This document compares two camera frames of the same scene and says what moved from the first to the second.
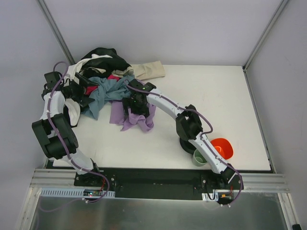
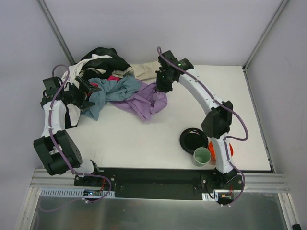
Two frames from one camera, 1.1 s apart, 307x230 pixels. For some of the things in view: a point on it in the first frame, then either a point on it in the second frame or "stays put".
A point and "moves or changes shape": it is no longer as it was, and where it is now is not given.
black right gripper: (137, 110) to (163, 80)
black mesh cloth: (115, 63) stays put
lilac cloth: (117, 116) moves or changes shape
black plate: (184, 137) stays put
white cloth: (72, 106) stays put
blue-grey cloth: (107, 90) stays put
